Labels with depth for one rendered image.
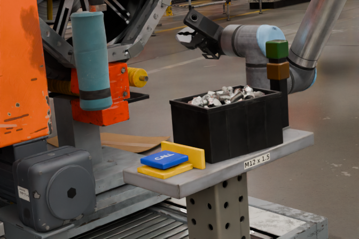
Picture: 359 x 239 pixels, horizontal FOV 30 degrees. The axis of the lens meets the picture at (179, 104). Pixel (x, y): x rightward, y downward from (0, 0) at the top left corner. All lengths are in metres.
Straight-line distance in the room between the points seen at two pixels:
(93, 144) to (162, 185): 0.87
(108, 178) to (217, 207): 0.73
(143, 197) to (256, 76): 0.59
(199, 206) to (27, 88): 0.44
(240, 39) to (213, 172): 0.58
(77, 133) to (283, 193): 0.80
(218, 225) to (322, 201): 1.01
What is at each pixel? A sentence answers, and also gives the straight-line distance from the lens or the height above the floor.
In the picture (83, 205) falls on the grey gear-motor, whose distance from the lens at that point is 1.71.
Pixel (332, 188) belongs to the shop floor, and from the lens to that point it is 2.51.
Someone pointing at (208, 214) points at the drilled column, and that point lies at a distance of 1.43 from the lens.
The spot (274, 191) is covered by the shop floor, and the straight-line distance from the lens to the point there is 2.49.
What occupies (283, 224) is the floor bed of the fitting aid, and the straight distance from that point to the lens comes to 2.01.
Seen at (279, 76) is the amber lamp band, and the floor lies 0.58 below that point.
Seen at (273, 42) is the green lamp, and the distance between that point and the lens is 1.54.
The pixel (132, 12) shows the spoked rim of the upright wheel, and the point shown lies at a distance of 2.13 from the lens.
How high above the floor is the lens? 0.87
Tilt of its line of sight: 13 degrees down
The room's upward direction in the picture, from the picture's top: 4 degrees counter-clockwise
